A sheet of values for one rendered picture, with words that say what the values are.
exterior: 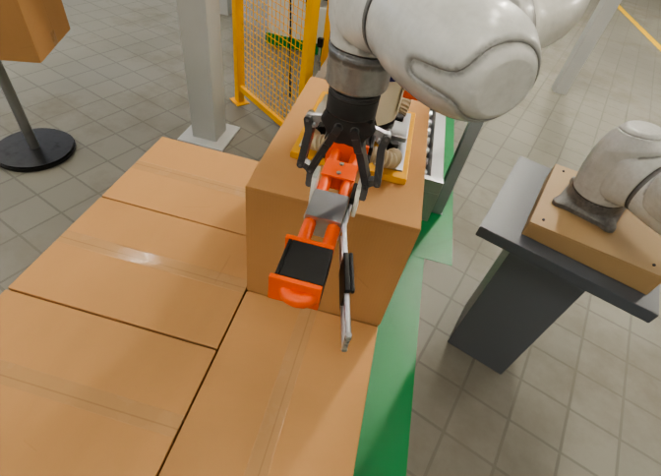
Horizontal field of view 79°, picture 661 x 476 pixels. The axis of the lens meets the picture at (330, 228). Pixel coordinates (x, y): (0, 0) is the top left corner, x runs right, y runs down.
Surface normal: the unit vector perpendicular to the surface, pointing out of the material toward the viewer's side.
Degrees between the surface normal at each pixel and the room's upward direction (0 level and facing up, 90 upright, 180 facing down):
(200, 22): 90
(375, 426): 0
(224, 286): 0
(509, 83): 91
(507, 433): 0
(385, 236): 90
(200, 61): 90
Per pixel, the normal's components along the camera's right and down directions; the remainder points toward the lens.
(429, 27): -0.71, -0.03
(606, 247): 0.05, -0.69
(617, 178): -0.89, 0.25
